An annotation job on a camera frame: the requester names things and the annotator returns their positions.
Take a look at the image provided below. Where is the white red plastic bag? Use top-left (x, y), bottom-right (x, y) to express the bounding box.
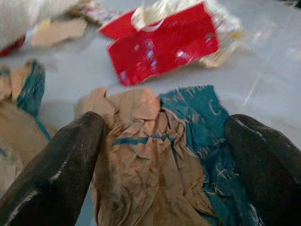
top-left (0, 0), bottom-right (79, 57)

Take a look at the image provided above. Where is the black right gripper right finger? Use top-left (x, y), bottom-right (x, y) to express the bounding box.
top-left (223, 114), bottom-right (301, 226)

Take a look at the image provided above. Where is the brown cardboard piece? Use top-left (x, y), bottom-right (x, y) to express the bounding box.
top-left (30, 17), bottom-right (88, 47)

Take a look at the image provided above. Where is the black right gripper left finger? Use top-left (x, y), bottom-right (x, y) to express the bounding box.
top-left (0, 111), bottom-right (106, 226)

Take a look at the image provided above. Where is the red glossy packet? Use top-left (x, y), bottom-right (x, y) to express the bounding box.
top-left (98, 1), bottom-right (221, 87)

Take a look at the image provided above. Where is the brown teal paper bag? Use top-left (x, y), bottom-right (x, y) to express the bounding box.
top-left (0, 60), bottom-right (52, 196)
top-left (74, 84), bottom-right (264, 226)

